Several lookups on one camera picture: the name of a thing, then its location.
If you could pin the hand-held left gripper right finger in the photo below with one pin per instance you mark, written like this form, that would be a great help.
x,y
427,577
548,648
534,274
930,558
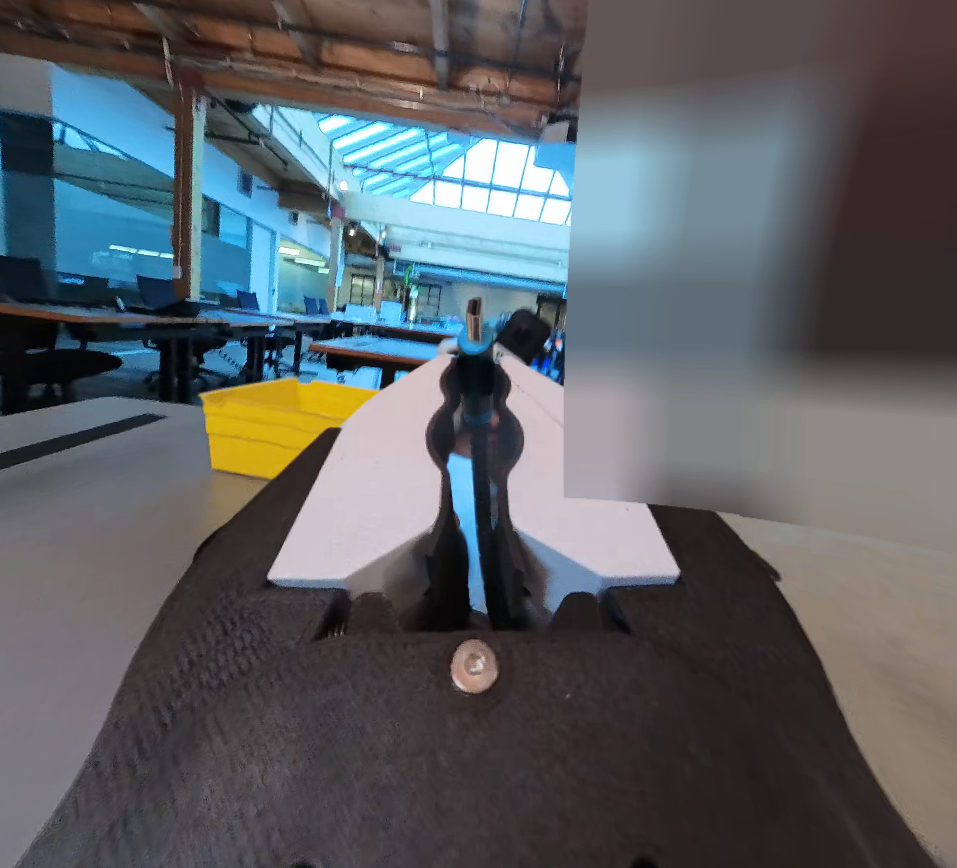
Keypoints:
x,y
590,546

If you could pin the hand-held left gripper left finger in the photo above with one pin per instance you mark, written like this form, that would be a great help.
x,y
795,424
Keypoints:
x,y
366,502

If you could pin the yellow plastic bin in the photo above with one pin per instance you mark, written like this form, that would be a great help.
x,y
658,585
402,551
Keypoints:
x,y
254,427

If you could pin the long wooden office desk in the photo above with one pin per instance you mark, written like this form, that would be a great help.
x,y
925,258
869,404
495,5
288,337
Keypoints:
x,y
112,319
374,348

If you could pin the white ceiling projector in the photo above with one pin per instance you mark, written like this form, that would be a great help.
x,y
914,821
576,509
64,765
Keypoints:
x,y
555,150

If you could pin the black office chair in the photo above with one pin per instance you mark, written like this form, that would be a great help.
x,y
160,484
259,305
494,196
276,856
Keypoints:
x,y
30,285

